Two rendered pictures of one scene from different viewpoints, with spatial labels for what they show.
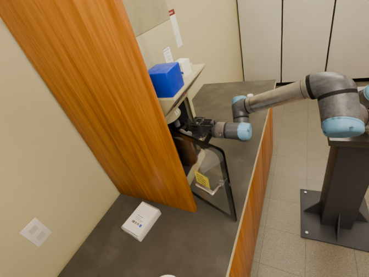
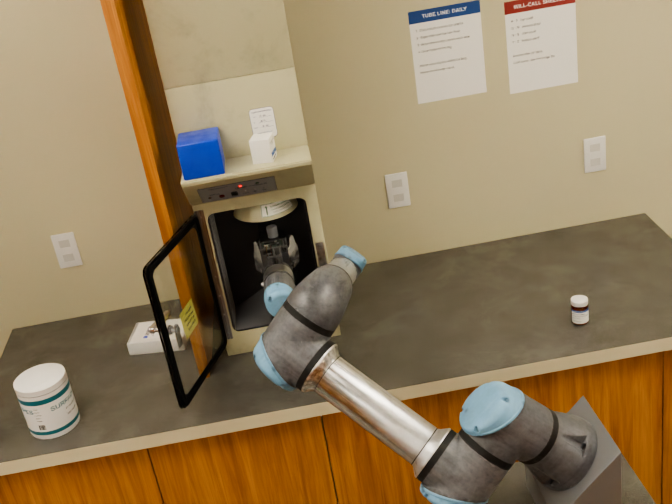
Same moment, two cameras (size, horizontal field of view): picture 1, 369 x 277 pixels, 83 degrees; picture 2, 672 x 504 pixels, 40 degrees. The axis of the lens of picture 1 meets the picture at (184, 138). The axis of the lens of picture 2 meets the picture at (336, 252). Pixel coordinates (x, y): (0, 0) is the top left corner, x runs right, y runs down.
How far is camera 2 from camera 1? 1.95 m
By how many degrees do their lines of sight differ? 46
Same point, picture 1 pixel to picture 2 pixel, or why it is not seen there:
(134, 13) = (198, 57)
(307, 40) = not seen: outside the picture
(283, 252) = not seen: outside the picture
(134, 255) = (108, 360)
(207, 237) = (161, 406)
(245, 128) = (269, 293)
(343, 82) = (296, 293)
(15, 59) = not seen: hidden behind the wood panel
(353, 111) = (271, 338)
